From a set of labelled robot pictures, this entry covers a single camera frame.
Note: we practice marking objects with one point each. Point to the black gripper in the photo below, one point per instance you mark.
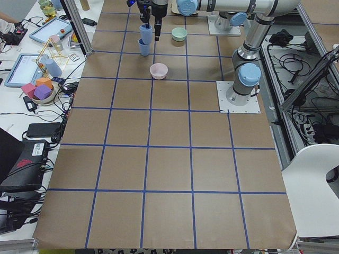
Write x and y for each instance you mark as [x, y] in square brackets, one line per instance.
[145, 17]
[159, 10]

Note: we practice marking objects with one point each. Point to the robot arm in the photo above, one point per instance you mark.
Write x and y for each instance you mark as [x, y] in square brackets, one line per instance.
[188, 8]
[247, 74]

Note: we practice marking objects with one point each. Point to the mint green bowl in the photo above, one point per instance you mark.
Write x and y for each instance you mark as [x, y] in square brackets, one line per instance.
[179, 34]

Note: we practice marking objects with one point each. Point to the pink bowl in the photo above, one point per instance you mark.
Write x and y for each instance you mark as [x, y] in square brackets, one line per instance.
[158, 71]

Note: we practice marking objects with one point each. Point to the black power adapter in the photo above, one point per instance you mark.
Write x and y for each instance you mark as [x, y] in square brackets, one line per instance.
[89, 22]

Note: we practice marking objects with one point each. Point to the small remote control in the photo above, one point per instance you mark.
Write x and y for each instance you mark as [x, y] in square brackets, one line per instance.
[73, 57]

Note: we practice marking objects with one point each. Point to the far teach pendant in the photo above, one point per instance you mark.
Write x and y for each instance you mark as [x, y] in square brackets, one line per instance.
[55, 26]

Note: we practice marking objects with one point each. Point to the teach pendant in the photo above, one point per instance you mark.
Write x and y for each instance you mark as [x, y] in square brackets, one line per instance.
[24, 71]
[55, 26]

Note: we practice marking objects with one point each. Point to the pale pink cup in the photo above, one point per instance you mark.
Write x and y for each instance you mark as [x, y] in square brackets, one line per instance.
[56, 42]

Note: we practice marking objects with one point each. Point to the light blue cup on rack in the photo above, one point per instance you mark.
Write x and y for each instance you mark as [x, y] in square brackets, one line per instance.
[53, 68]

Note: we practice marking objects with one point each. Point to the bowl of foam blocks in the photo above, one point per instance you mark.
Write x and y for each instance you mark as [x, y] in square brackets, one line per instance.
[42, 92]

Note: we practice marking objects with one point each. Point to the near teach pendant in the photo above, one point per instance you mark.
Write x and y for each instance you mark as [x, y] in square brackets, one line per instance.
[24, 71]

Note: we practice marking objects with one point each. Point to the white chair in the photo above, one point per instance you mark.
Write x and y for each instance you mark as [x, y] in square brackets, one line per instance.
[313, 203]

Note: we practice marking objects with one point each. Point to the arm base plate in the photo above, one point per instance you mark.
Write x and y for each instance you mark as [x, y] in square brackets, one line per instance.
[231, 102]
[220, 25]

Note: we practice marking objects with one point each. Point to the aluminium frame post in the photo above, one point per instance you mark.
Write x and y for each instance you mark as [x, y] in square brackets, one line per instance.
[76, 22]

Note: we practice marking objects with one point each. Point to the gold wire rack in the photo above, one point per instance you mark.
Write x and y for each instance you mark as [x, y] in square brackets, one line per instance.
[49, 52]

